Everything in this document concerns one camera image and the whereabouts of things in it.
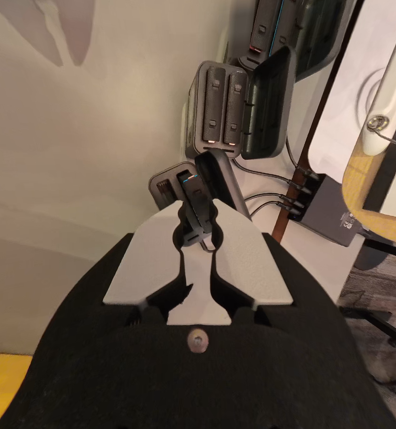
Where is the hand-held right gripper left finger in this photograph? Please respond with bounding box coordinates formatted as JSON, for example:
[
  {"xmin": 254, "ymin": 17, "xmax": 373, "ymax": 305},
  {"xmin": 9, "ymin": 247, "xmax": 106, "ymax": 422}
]
[{"xmin": 103, "ymin": 200, "xmax": 186, "ymax": 307}]

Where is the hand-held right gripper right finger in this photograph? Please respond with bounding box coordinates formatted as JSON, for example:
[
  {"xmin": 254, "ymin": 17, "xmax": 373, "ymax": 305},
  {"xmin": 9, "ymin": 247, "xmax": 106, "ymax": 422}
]
[{"xmin": 210, "ymin": 201, "xmax": 295, "ymax": 309}]

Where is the blue-edged black battery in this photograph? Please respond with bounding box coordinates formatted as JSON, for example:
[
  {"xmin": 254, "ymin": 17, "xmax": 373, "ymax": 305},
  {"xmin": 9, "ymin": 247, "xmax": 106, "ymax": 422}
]
[
  {"xmin": 271, "ymin": 0, "xmax": 299, "ymax": 57},
  {"xmin": 178, "ymin": 171, "xmax": 220, "ymax": 247}
]

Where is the black battery charger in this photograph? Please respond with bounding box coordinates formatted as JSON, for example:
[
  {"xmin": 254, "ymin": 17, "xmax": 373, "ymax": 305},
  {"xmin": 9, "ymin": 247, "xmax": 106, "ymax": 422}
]
[
  {"xmin": 149, "ymin": 149, "xmax": 251, "ymax": 225},
  {"xmin": 185, "ymin": 46, "xmax": 298, "ymax": 161},
  {"xmin": 249, "ymin": 0, "xmax": 353, "ymax": 82}
]

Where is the yellow plastic bin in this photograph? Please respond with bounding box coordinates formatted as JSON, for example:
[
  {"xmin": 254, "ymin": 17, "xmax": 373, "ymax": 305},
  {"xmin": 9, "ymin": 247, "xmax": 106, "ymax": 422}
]
[{"xmin": 0, "ymin": 352, "xmax": 36, "ymax": 429}]

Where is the black usb hub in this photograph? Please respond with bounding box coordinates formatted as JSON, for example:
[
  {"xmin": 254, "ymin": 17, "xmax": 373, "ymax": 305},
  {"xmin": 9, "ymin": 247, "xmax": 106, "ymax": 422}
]
[{"xmin": 299, "ymin": 175, "xmax": 369, "ymax": 247}]

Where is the black metal stand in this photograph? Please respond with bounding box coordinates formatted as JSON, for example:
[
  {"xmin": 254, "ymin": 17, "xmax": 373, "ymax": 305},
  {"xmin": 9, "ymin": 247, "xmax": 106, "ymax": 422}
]
[{"xmin": 338, "ymin": 236, "xmax": 396, "ymax": 393}]

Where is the white stand base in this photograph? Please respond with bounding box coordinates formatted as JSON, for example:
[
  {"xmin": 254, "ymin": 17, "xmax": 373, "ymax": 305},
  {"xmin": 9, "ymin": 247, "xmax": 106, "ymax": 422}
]
[{"xmin": 309, "ymin": 12, "xmax": 390, "ymax": 168}]

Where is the black charging cable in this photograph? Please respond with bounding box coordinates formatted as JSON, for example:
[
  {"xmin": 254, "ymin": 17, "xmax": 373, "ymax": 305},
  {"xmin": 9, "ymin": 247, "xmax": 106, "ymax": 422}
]
[
  {"xmin": 271, "ymin": 209, "xmax": 302, "ymax": 243},
  {"xmin": 242, "ymin": 191, "xmax": 300, "ymax": 205},
  {"xmin": 233, "ymin": 156, "xmax": 307, "ymax": 185}
]

